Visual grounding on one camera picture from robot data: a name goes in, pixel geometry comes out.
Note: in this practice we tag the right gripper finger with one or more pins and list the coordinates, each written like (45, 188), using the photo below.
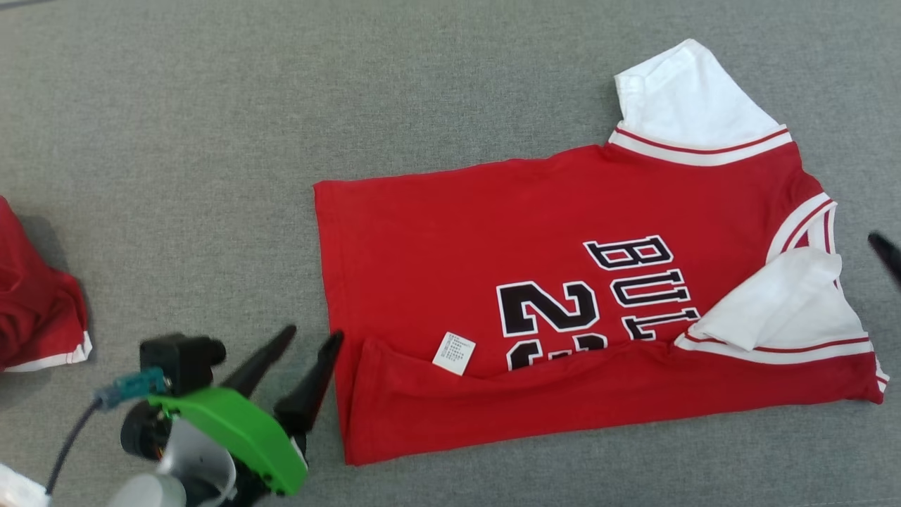
(890, 255)

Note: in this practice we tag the red basketball jersey white sleeves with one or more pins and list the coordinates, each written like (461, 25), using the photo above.
(457, 246)

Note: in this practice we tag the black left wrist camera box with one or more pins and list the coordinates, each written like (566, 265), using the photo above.
(183, 359)

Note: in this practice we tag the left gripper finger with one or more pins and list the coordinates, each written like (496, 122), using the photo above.
(260, 362)
(310, 394)

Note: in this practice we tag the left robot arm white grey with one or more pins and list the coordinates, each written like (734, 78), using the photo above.
(197, 465)

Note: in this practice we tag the teal left camera connector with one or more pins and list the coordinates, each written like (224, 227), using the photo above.
(134, 386)

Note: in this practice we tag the red shorts white trim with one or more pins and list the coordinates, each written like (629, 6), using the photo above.
(35, 310)

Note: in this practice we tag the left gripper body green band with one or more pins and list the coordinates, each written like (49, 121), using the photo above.
(246, 429)

